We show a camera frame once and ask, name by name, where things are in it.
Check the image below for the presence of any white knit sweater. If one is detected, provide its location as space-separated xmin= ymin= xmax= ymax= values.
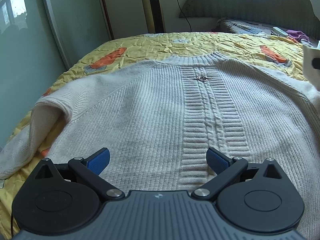
xmin=1 ymin=53 xmax=319 ymax=239

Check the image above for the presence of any purple cloth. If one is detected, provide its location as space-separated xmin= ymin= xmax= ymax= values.
xmin=286 ymin=29 xmax=310 ymax=42

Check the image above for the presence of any yellow floral bed quilt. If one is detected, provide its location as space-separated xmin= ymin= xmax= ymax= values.
xmin=1 ymin=33 xmax=308 ymax=239

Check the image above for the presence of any grey upholstered headboard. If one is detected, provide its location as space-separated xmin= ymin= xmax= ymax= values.
xmin=179 ymin=0 xmax=319 ymax=39

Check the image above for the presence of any patterned pillow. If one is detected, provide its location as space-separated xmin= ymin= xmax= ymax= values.
xmin=217 ymin=18 xmax=281 ymax=37

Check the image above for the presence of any gold tower fan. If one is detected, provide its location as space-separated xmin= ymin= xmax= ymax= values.
xmin=142 ymin=0 xmax=165 ymax=34

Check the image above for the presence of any black power cable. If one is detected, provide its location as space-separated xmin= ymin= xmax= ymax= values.
xmin=172 ymin=0 xmax=193 ymax=33

